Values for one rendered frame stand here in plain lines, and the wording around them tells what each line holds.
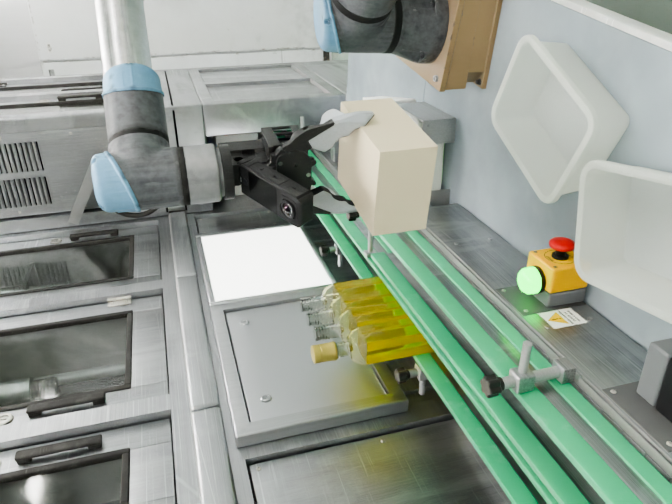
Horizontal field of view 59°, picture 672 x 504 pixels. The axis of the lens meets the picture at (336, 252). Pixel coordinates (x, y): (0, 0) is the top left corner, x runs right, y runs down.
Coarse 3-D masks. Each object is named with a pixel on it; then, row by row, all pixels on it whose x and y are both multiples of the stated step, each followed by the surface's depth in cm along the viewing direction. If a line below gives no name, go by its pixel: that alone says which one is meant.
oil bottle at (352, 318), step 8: (384, 304) 118; (392, 304) 118; (344, 312) 116; (352, 312) 116; (360, 312) 116; (368, 312) 116; (376, 312) 116; (384, 312) 116; (392, 312) 116; (400, 312) 116; (344, 320) 114; (352, 320) 113; (360, 320) 113; (368, 320) 113; (376, 320) 114; (384, 320) 114; (392, 320) 115; (344, 328) 113; (352, 328) 113; (344, 336) 114
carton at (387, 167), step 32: (384, 128) 75; (416, 128) 76; (352, 160) 81; (384, 160) 71; (416, 160) 72; (352, 192) 83; (384, 192) 73; (416, 192) 75; (384, 224) 76; (416, 224) 78
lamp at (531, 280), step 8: (520, 272) 95; (528, 272) 93; (536, 272) 93; (520, 280) 94; (528, 280) 93; (536, 280) 92; (544, 280) 93; (520, 288) 95; (528, 288) 93; (536, 288) 93; (544, 288) 93
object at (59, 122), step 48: (0, 96) 205; (48, 96) 207; (96, 96) 207; (192, 96) 202; (0, 144) 182; (48, 144) 185; (96, 144) 189; (192, 144) 196; (0, 192) 188; (48, 192) 192
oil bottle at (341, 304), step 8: (344, 296) 122; (352, 296) 122; (360, 296) 122; (368, 296) 122; (376, 296) 122; (384, 296) 122; (392, 296) 122; (336, 304) 120; (344, 304) 119; (352, 304) 119; (360, 304) 119; (368, 304) 119; (376, 304) 120; (336, 312) 118; (336, 320) 119
